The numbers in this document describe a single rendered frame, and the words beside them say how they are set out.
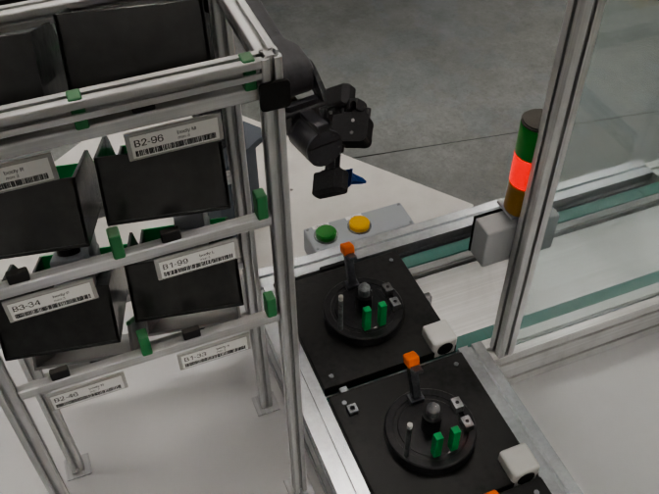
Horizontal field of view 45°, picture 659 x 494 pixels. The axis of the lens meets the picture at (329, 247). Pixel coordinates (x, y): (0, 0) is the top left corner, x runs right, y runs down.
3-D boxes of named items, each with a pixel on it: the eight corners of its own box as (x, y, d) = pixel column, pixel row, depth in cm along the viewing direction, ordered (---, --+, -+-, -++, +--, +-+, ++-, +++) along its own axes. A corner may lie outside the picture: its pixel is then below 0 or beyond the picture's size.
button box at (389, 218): (303, 250, 159) (302, 227, 154) (398, 222, 164) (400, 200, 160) (316, 273, 154) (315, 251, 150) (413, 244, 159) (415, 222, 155)
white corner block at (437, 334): (420, 340, 136) (422, 325, 134) (443, 332, 138) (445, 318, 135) (431, 361, 133) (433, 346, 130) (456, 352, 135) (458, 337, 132)
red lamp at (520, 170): (502, 173, 112) (507, 146, 108) (532, 165, 113) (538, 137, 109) (521, 195, 108) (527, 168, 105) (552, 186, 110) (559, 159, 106)
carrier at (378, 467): (328, 404, 128) (327, 357, 119) (460, 358, 134) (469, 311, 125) (390, 538, 112) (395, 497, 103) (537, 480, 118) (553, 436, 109)
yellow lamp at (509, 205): (496, 200, 115) (502, 174, 112) (527, 191, 117) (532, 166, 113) (515, 222, 112) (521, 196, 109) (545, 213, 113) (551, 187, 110)
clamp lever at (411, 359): (407, 394, 123) (401, 353, 120) (419, 390, 124) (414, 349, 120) (417, 407, 120) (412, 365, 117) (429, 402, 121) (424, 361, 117)
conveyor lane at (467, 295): (278, 324, 150) (276, 290, 143) (644, 211, 172) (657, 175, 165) (334, 448, 132) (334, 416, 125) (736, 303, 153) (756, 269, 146)
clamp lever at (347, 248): (344, 281, 140) (338, 243, 136) (355, 277, 140) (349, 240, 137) (352, 290, 137) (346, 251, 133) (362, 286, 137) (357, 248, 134)
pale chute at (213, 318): (161, 318, 135) (157, 292, 135) (237, 306, 137) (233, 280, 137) (146, 336, 108) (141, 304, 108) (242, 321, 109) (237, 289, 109)
